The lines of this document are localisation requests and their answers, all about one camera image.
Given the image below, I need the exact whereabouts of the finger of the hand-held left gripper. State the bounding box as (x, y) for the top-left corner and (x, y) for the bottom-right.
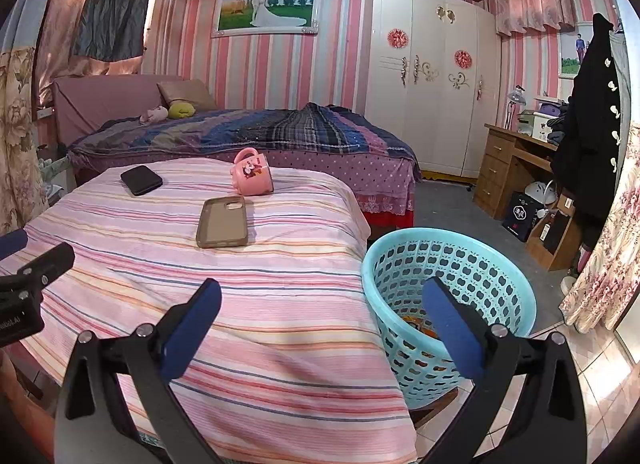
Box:
(16, 242), (76, 291)
(0, 230), (29, 261)

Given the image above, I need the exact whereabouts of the purple dotted bed sheet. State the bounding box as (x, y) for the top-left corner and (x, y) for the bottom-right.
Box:
(70, 144), (423, 229)

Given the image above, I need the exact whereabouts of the cardboard box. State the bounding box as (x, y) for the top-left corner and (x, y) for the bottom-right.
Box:
(525, 194), (583, 272)

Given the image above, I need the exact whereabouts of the purple covered headboard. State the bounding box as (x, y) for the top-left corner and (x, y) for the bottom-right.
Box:
(52, 74), (186, 145)

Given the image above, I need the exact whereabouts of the bed with purple quilt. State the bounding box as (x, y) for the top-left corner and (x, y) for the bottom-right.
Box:
(67, 102), (416, 165)

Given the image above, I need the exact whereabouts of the black coat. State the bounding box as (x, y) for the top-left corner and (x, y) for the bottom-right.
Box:
(551, 14), (626, 225)

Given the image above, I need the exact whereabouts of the black phone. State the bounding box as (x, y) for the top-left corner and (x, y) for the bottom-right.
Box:
(120, 165), (164, 197)

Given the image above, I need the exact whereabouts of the light blue plastic basket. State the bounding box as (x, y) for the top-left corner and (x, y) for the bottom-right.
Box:
(361, 228), (537, 410)

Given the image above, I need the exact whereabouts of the brown pillow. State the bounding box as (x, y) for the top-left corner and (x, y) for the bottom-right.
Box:
(156, 78), (218, 112)

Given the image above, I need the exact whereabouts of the framed wedding photo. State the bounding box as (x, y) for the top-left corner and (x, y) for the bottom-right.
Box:
(211, 0), (321, 38)

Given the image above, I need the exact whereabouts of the pink mug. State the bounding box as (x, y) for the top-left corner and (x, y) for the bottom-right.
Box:
(230, 147), (274, 196)

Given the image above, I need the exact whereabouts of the dark grey cloth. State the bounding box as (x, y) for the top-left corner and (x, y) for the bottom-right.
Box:
(70, 0), (156, 62)

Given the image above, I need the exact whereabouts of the pink window curtain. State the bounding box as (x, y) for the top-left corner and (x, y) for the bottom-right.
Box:
(37, 0), (193, 104)

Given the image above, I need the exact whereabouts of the brown phone case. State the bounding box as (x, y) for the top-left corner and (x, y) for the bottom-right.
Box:
(196, 195), (249, 249)

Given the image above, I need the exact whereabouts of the white round fan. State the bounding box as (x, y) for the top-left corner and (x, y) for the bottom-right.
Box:
(522, 180), (558, 207)

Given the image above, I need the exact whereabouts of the desk lamp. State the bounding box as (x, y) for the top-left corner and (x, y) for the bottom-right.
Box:
(505, 85), (528, 129)

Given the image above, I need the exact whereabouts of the white wardrobe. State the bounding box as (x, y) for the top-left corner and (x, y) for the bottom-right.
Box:
(364, 0), (502, 179)

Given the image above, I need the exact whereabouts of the white storage box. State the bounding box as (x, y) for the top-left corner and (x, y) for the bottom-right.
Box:
(531, 111), (558, 141)

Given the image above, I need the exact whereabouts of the pink striped tablecloth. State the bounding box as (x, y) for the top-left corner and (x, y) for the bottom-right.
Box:
(10, 158), (418, 464)

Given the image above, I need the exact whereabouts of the small wall photo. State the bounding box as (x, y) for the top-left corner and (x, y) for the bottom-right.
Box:
(557, 24), (593, 79)

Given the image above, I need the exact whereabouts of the pink floral curtain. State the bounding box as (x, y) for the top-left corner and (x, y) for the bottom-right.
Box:
(560, 124), (640, 335)

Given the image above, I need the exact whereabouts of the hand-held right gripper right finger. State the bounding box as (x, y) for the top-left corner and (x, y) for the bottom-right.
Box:
(405, 276), (588, 464)

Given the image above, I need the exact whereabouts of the orange plastic bag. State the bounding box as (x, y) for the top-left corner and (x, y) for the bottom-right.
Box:
(400, 315), (443, 341)

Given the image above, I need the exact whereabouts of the wooden desk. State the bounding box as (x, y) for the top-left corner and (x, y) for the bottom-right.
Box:
(472, 124), (563, 219)

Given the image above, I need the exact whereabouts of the dark paper bag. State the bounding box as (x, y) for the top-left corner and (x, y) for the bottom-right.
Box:
(501, 191), (538, 242)

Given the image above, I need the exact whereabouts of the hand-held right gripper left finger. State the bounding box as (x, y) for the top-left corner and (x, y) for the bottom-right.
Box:
(54, 278), (236, 464)

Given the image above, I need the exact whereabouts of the beige floral curtain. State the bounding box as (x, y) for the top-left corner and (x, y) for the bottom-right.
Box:
(0, 46), (53, 235)

